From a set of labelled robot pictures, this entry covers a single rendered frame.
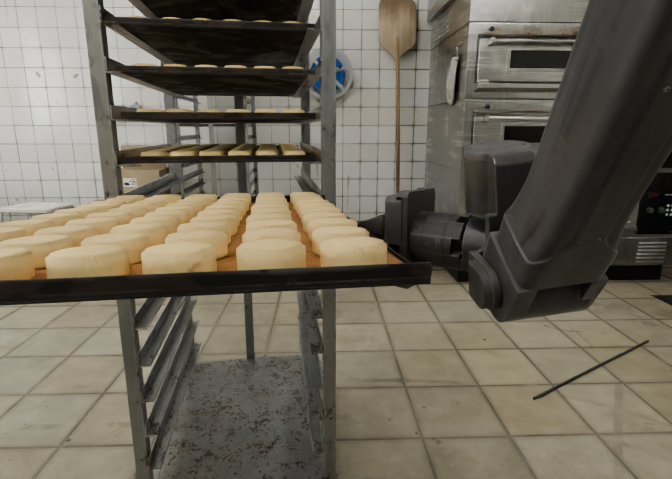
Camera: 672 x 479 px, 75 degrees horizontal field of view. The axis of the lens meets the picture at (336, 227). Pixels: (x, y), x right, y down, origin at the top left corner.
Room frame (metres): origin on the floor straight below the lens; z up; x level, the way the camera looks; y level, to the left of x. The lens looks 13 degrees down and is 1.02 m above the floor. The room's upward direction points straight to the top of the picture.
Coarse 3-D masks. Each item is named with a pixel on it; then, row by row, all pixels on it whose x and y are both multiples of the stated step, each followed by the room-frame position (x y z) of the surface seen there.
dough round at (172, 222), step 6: (150, 216) 0.48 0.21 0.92; (156, 216) 0.48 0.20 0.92; (162, 216) 0.48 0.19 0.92; (168, 216) 0.48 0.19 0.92; (174, 216) 0.48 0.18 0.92; (132, 222) 0.45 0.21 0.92; (138, 222) 0.44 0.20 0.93; (144, 222) 0.44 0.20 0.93; (150, 222) 0.44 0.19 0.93; (156, 222) 0.44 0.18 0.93; (162, 222) 0.44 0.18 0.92; (168, 222) 0.45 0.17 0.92; (174, 222) 0.45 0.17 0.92; (168, 228) 0.45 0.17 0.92; (174, 228) 0.45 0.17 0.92; (168, 234) 0.45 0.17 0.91
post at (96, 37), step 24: (96, 0) 0.89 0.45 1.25; (96, 24) 0.89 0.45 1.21; (96, 48) 0.89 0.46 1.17; (96, 72) 0.89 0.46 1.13; (96, 96) 0.89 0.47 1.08; (96, 120) 0.89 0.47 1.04; (120, 168) 0.92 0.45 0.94; (120, 192) 0.90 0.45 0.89; (120, 312) 0.89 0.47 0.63; (120, 336) 0.89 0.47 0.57; (144, 408) 0.91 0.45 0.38; (144, 432) 0.89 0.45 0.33; (144, 456) 0.89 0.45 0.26
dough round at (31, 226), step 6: (6, 222) 0.44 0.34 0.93; (12, 222) 0.44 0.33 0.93; (18, 222) 0.44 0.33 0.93; (24, 222) 0.44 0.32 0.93; (30, 222) 0.44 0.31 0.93; (36, 222) 0.44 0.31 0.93; (42, 222) 0.44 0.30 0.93; (48, 222) 0.44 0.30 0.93; (24, 228) 0.42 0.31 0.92; (30, 228) 0.42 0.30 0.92; (36, 228) 0.43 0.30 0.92; (42, 228) 0.43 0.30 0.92; (30, 234) 0.42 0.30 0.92
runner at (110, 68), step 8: (104, 56) 0.89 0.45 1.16; (112, 64) 0.93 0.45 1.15; (120, 64) 0.98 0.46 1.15; (112, 72) 0.90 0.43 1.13; (120, 72) 0.90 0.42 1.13; (128, 80) 1.03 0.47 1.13; (136, 80) 1.03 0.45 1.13; (152, 88) 1.23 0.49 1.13; (160, 88) 1.23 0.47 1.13; (176, 96) 1.53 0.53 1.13
